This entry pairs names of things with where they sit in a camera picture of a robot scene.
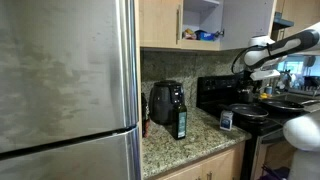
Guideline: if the dark olive oil bottle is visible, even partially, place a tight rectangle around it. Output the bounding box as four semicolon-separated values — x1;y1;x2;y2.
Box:
170;93;188;141

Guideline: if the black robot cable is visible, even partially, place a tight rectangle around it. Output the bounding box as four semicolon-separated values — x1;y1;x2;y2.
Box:
231;45;255;76

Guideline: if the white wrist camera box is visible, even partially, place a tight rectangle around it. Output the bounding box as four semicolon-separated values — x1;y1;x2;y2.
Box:
249;69;282;82

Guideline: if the dark cooking pot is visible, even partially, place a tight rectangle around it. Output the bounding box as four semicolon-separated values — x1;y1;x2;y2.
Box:
238;87;254;104

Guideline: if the bright kitchen window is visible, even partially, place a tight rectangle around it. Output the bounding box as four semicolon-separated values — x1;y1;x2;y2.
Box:
275;54;320;88

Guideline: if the black electric stove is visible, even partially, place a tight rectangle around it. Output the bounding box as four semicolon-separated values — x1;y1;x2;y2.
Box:
195;73;303;180

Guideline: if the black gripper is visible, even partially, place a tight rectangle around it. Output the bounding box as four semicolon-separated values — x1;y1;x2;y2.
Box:
242;69;261;89

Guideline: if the yellow red snack package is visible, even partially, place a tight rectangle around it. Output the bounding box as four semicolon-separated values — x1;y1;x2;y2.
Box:
182;28;198;41

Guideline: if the light wood cabinet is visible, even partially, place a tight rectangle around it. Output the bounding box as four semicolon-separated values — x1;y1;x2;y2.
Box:
181;0;224;52
146;141;248;180

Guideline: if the stainless steel refrigerator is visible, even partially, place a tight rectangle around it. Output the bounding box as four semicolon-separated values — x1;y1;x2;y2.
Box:
0;0;143;180

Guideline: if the light wood cabinet door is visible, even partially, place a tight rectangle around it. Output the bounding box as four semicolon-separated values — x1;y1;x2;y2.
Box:
139;0;184;49
219;0;278;51

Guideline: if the wood cabinet beside hood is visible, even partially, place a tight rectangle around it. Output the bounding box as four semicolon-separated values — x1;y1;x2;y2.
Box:
270;0;320;41

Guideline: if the light wood lower cabinet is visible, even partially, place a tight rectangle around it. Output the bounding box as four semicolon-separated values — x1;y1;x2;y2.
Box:
146;141;248;180

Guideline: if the tall wood side panel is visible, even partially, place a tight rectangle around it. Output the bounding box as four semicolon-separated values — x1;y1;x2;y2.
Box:
134;0;144;180

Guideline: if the blue snack package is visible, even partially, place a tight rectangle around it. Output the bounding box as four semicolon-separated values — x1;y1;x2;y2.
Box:
196;29;218;42

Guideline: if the steel range hood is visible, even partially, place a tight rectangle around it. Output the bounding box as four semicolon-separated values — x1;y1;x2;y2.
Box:
272;12;296;30

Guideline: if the metal cabinet door handle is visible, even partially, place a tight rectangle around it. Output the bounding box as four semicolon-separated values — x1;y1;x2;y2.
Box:
175;6;181;45

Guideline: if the dark mixed clutter pile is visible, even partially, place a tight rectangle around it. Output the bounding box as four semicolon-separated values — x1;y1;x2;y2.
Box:
259;164;291;180

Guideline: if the black nonstick frying pan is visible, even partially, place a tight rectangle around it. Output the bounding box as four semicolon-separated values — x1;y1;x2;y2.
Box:
228;103;288;126
259;98;320;113

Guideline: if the black air fryer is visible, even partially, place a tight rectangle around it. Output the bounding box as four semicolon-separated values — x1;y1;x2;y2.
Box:
148;79;185;127

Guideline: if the dark dish rack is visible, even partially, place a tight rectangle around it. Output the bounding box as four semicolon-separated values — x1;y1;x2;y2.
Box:
289;75;320;98

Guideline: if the light wood upper cabinet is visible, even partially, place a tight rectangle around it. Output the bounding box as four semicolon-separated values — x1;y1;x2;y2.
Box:
181;0;224;52

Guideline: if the stainless kitchen sink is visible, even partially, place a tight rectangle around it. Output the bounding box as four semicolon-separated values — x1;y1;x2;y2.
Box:
268;92;320;105

